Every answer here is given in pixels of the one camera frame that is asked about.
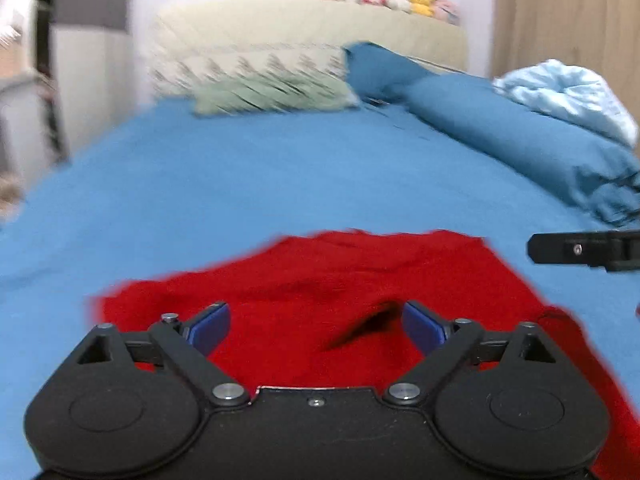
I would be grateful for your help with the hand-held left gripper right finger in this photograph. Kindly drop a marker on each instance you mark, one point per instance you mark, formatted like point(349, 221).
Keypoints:
point(419, 324)

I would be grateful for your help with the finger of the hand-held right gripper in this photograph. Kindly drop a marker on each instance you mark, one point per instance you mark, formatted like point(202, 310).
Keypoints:
point(575, 249)

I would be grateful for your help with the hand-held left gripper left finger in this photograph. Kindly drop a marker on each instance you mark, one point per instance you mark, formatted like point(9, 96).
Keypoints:
point(212, 325)

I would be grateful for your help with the red garment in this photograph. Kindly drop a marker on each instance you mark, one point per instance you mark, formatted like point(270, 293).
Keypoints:
point(320, 305)

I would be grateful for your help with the blue folded duvet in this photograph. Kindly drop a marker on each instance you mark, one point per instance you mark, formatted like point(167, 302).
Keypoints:
point(515, 140)

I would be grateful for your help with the light blue blanket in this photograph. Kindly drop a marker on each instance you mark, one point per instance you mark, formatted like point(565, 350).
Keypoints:
point(570, 92)

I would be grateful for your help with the wooden wardrobe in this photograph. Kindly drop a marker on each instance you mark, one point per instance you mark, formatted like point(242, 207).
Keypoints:
point(565, 15)

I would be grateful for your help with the green patterned pillow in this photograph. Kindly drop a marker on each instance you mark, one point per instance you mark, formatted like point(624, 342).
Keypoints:
point(272, 94)

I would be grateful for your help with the blue pillow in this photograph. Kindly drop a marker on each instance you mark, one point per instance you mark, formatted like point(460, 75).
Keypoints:
point(382, 72)

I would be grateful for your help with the white patterned pillow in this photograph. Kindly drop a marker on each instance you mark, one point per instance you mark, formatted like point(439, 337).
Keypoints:
point(240, 67)

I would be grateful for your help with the grey and white cabinet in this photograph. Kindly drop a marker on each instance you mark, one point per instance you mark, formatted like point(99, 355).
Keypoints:
point(65, 60)

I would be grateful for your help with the beige headboard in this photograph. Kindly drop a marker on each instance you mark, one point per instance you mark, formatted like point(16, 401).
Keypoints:
point(310, 25)

